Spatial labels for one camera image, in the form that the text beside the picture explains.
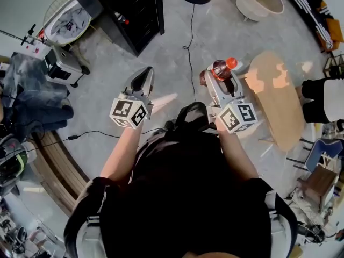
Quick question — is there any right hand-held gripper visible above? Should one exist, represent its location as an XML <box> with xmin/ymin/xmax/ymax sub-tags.
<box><xmin>204</xmin><ymin>68</ymin><xmax>259</xmax><ymax>134</ymax></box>

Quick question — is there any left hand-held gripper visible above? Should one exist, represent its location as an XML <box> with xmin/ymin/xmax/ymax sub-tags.
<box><xmin>109</xmin><ymin>66</ymin><xmax>155</xmax><ymax>130</ymax></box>

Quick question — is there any dark red drink bottle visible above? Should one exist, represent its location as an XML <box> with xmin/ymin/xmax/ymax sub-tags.
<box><xmin>199</xmin><ymin>56</ymin><xmax>240</xmax><ymax>88</ymax></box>

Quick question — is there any black fridge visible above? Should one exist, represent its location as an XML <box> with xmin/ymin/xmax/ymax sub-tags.
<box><xmin>63</xmin><ymin>0</ymin><xmax>166</xmax><ymax>58</ymax></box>

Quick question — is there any person's right forearm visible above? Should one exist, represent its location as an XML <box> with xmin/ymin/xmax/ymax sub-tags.
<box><xmin>214</xmin><ymin>119</ymin><xmax>261</xmax><ymax>184</ymax></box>

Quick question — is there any person's left forearm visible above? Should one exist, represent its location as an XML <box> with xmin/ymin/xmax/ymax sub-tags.
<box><xmin>99</xmin><ymin>121</ymin><xmax>144</xmax><ymax>184</ymax></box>

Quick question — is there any oval wooden table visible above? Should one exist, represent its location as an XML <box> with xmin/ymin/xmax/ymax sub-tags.
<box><xmin>243</xmin><ymin>49</ymin><xmax>307</xmax><ymax>152</ymax></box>

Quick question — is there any bottle with red cap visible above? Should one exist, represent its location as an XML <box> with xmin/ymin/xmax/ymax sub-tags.
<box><xmin>115</xmin><ymin>12</ymin><xmax>130</xmax><ymax>26</ymax></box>

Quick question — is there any silver wheeled case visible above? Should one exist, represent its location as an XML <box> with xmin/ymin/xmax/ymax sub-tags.
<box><xmin>42</xmin><ymin>46</ymin><xmax>91</xmax><ymax>89</ymax></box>

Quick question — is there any round white side table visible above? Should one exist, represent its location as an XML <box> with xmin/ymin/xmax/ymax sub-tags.
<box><xmin>235</xmin><ymin>0</ymin><xmax>285</xmax><ymax>23</ymax></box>

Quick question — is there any pile of dark clothes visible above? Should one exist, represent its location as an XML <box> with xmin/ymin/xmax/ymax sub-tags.
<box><xmin>0</xmin><ymin>52</ymin><xmax>75</xmax><ymax>142</ymax></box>

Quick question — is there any black white striped cloth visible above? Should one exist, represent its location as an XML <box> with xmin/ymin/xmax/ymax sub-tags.
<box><xmin>278</xmin><ymin>0</ymin><xmax>334</xmax><ymax>51</ymax></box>

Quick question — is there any slatted wooden bench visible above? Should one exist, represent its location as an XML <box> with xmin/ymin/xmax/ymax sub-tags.
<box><xmin>31</xmin><ymin>130</ymin><xmax>91</xmax><ymax>217</ymax></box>

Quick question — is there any blue chair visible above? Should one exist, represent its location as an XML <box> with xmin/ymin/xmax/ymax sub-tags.
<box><xmin>286</xmin><ymin>137</ymin><xmax>344</xmax><ymax>174</ymax></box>

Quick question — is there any orange cushion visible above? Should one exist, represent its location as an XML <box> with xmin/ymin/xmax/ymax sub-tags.
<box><xmin>324</xmin><ymin>17</ymin><xmax>344</xmax><ymax>44</ymax></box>

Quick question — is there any black clamp stand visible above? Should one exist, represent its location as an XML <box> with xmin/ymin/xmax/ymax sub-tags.
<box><xmin>0</xmin><ymin>23</ymin><xmax>54</xmax><ymax>51</ymax></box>

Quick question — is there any person's black clothed body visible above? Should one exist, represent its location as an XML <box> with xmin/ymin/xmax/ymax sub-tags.
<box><xmin>63</xmin><ymin>102</ymin><xmax>298</xmax><ymax>258</ymax></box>

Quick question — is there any brown wooden stool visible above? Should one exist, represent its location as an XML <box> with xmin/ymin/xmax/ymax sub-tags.
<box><xmin>297</xmin><ymin>165</ymin><xmax>339</xmax><ymax>214</ymax></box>

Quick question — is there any black helmet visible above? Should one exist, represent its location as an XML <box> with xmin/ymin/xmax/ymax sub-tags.
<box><xmin>0</xmin><ymin>134</ymin><xmax>29</xmax><ymax>196</ymax></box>

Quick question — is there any long black floor cable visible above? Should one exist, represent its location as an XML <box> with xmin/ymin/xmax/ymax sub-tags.
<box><xmin>182</xmin><ymin>3</ymin><xmax>197</xmax><ymax>104</ymax></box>

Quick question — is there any black cable with adapter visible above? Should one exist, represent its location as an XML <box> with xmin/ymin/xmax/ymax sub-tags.
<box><xmin>26</xmin><ymin>129</ymin><xmax>164</xmax><ymax>153</ymax></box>

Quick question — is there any white wire basket chair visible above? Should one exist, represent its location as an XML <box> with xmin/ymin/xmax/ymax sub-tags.
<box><xmin>42</xmin><ymin>0</ymin><xmax>94</xmax><ymax>47</ymax></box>

